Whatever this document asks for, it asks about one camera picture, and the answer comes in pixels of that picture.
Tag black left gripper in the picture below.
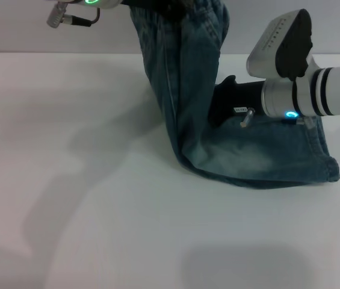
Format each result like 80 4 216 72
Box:
120 0 188 19

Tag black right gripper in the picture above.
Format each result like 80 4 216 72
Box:
208 75 267 128

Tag dark left arm cable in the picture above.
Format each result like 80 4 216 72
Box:
46 1 100 30

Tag blue denim shorts with print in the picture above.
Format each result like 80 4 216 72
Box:
129 0 340 190

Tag silver black wrist camera box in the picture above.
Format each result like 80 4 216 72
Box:
245 8 315 82

